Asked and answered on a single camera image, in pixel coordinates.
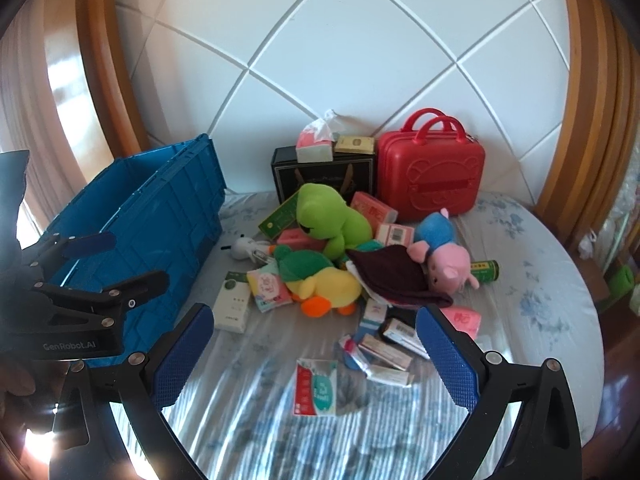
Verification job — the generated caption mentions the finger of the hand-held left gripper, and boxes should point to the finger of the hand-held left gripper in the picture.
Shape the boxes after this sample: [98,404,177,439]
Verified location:
[20,231,116,271]
[32,270,169,333]

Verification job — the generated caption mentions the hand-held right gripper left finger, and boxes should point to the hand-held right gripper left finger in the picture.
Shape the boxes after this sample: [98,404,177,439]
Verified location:
[49,303,216,480]

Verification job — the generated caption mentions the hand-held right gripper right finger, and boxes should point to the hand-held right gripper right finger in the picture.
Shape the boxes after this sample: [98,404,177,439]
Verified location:
[415,304,583,480]

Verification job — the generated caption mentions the blue plastic crate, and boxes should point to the blue plastic crate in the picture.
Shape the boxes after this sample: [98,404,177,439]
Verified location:
[37,133,224,356]

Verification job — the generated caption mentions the person's left hand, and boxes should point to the person's left hand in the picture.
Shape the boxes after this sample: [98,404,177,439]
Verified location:
[0,360,37,411]

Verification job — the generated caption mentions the large pink tissue pack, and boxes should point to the large pink tissue pack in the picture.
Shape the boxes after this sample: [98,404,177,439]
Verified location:
[442,307,483,342]

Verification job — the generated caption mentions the red white medicine box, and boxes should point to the red white medicine box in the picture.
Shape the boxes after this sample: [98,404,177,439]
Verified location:
[381,317,431,359]

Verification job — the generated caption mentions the flat white box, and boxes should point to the flat white box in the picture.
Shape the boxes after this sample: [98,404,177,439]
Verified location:
[367,365,416,387]

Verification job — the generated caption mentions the purple end medicine box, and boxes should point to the purple end medicine box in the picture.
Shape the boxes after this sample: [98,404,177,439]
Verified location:
[357,334,413,371]

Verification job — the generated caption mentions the white box green label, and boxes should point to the white box green label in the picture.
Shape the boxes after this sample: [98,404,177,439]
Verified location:
[213,271,252,333]

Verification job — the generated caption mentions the blue floral round mattress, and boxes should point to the blue floral round mattress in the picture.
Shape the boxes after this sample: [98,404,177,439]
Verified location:
[107,190,606,468]

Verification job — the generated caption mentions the white blue medicine box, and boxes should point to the white blue medicine box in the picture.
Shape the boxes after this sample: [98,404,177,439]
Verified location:
[356,300,388,341]

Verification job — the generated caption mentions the blue shirt pink pig plush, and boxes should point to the blue shirt pink pig plush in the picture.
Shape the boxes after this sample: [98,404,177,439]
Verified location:
[406,208,481,295]

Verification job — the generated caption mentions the blue pink packet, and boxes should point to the blue pink packet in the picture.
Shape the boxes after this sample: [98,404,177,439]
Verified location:
[339,335,371,372]

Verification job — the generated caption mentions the dark maroon cloth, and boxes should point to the dark maroon cloth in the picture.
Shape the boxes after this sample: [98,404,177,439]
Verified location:
[345,244,455,309]

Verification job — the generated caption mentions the floral pink tissue pack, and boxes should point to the floral pink tissue pack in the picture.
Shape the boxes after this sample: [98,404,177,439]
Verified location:
[246,265,294,313]

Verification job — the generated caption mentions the small white plush toy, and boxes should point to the small white plush toy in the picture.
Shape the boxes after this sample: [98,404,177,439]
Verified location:
[221,236,273,263]

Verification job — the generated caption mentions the small pink barcode box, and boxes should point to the small pink barcode box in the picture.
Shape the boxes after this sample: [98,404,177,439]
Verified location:
[375,222,416,247]

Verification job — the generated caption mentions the red teal wipes pack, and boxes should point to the red teal wipes pack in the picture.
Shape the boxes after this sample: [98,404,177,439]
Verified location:
[294,357,342,417]

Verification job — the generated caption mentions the yellow duck plush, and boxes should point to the yellow duck plush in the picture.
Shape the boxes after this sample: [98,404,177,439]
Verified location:
[272,245,363,318]

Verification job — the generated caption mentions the long green box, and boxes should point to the long green box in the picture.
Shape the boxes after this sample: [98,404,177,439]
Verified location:
[258,195,301,240]

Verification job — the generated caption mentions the white plastic bag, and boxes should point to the white plastic bag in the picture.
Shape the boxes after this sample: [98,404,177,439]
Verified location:
[577,230,599,260]

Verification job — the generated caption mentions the red mini suitcase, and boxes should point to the red mini suitcase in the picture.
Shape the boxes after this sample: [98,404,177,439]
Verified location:
[376,108,487,221]

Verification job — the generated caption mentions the black gift box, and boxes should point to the black gift box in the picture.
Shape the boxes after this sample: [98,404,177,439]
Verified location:
[271,145,378,203]

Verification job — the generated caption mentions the green frog plush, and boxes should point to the green frog plush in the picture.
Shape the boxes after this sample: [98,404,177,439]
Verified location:
[296,183,373,260]

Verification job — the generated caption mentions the green toy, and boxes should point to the green toy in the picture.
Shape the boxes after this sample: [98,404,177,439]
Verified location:
[607,265,639,296]

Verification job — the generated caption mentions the pink white tissue box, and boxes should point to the pink white tissue box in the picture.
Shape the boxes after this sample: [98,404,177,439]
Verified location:
[295,109,346,162]

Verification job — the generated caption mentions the beige flat box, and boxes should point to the beige flat box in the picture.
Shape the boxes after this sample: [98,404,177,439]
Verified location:
[334,135,376,156]

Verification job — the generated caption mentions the white padded headboard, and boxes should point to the white padded headboard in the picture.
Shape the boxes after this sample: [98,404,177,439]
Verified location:
[114,0,571,196]

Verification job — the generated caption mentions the wooden headboard frame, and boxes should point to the wooden headboard frame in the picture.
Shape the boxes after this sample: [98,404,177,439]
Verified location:
[75,0,151,153]
[532,0,640,256]

